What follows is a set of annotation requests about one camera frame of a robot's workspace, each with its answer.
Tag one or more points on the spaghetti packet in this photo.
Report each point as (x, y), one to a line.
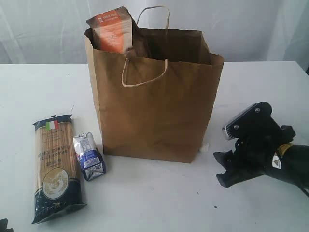
(57, 172)

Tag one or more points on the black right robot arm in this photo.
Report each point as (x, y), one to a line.
(297, 156)

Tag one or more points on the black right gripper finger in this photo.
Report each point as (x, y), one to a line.
(226, 159)
(232, 176)

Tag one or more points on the brown paper bag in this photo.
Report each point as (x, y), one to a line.
(156, 107)

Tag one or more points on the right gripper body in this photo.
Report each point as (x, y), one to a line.
(258, 138)

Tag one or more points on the small milk carton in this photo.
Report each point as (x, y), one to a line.
(90, 159)

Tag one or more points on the brown pouch orange label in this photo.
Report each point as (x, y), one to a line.
(116, 31)

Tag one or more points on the white crumpled paper piece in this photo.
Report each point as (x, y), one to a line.
(204, 148)

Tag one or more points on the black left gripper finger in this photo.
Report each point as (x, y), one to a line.
(3, 226)

